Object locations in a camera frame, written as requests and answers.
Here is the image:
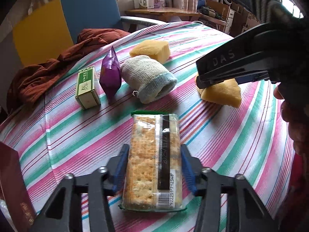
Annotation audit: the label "cracker packet black label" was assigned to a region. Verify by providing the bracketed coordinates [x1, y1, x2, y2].
[120, 112, 183, 213]

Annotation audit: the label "yellow sponge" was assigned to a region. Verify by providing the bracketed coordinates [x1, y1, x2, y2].
[196, 78, 241, 108]
[129, 40, 171, 64]

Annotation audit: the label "small green white box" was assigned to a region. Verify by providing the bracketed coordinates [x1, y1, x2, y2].
[75, 66, 101, 110]

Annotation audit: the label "purple snack packet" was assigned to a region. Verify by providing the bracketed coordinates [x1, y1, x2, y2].
[99, 47, 121, 101]

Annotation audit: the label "beige sock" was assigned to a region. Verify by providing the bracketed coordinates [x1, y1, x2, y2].
[121, 55, 177, 104]

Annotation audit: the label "person right hand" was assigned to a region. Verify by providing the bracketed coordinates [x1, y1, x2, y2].
[273, 84, 309, 155]

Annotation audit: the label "striped bed sheet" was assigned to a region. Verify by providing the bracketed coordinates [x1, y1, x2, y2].
[0, 21, 296, 232]

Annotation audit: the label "cluttered shelf cart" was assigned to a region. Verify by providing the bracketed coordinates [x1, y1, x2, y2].
[197, 0, 235, 35]

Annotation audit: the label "gold lined maroon box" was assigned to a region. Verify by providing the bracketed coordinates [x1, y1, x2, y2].
[1, 142, 36, 231]

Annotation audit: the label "wooden side table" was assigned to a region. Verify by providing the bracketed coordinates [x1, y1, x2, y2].
[125, 7, 201, 22]

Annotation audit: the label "rust red blanket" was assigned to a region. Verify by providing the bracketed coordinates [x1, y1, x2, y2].
[6, 28, 129, 113]

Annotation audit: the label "white boxes on table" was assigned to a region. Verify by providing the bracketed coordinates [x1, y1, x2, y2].
[134, 0, 166, 9]

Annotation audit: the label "grey yellow blue headboard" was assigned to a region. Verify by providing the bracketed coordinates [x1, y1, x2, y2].
[1, 0, 123, 104]

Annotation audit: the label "grey bed rail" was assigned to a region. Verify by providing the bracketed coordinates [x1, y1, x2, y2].
[121, 16, 166, 33]

